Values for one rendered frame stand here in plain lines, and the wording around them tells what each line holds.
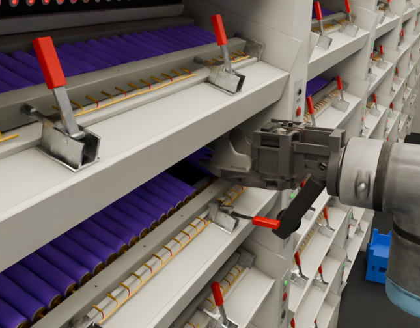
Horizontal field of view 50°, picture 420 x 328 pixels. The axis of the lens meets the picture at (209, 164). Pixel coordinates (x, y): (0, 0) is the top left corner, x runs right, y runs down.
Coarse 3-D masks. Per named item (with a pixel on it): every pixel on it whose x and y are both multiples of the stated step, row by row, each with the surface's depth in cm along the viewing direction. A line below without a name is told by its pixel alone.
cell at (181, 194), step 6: (150, 180) 65; (156, 180) 64; (162, 180) 65; (162, 186) 64; (168, 186) 64; (174, 186) 64; (168, 192) 64; (174, 192) 63; (180, 192) 63; (180, 198) 63
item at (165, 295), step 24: (264, 192) 74; (192, 240) 58; (216, 240) 60; (240, 240) 66; (168, 264) 54; (192, 264) 55; (216, 264) 59; (144, 288) 49; (168, 288) 50; (192, 288) 53; (48, 312) 44; (120, 312) 46; (144, 312) 47; (168, 312) 48
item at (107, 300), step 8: (232, 192) 70; (224, 200) 68; (208, 208) 64; (200, 216) 62; (192, 224) 60; (160, 256) 54; (152, 264) 52; (136, 272) 50; (144, 272) 51; (128, 280) 49; (120, 288) 48; (104, 304) 45; (96, 312) 44
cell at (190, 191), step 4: (164, 172) 66; (160, 176) 66; (164, 176) 66; (168, 176) 66; (172, 176) 66; (168, 180) 66; (172, 180) 66; (176, 180) 66; (180, 180) 66; (172, 184) 65; (176, 184) 65; (180, 184) 65; (184, 184) 65; (180, 188) 65; (184, 188) 65; (188, 188) 65; (192, 188) 65; (188, 192) 65; (192, 192) 65
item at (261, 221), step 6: (234, 216) 61; (240, 216) 61; (246, 216) 61; (258, 216) 61; (252, 222) 60; (258, 222) 60; (264, 222) 59; (270, 222) 59; (276, 222) 59; (276, 228) 59
